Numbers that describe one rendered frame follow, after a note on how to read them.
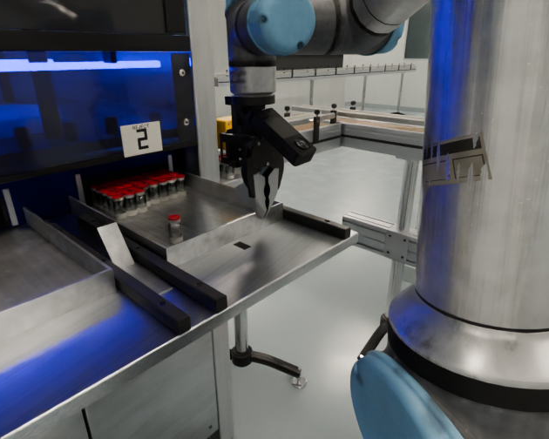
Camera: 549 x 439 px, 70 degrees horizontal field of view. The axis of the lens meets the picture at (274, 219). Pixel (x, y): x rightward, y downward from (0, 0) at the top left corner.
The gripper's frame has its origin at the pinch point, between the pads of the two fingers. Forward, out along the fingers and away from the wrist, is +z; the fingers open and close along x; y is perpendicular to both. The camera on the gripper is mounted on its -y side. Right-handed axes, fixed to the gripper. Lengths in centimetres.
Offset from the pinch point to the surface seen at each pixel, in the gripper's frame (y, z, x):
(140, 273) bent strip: 2.5, 3.2, 23.6
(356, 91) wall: 469, 52, -796
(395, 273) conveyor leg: 12, 55, -86
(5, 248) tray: 26.1, 2.8, 34.4
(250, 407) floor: 33, 91, -24
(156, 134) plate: 26.7, -11.4, 3.9
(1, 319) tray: 1.0, 0.7, 41.1
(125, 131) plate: 26.7, -13.0, 10.5
